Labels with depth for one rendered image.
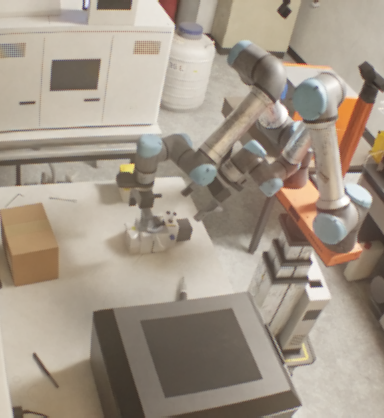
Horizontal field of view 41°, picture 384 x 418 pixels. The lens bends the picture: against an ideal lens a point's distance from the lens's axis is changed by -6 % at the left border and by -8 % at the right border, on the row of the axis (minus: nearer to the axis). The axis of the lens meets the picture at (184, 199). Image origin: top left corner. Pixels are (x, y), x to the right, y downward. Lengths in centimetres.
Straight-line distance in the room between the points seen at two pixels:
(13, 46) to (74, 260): 94
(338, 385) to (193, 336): 170
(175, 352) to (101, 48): 142
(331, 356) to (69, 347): 177
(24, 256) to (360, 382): 202
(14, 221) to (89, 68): 86
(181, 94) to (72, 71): 213
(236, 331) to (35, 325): 66
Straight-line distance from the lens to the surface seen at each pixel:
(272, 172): 186
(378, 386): 311
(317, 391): 292
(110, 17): 229
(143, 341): 137
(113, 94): 248
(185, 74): 432
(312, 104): 160
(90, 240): 200
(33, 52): 231
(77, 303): 180
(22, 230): 180
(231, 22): 559
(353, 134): 192
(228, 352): 139
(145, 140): 169
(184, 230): 199
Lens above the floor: 232
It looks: 40 degrees down
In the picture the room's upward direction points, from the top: 13 degrees clockwise
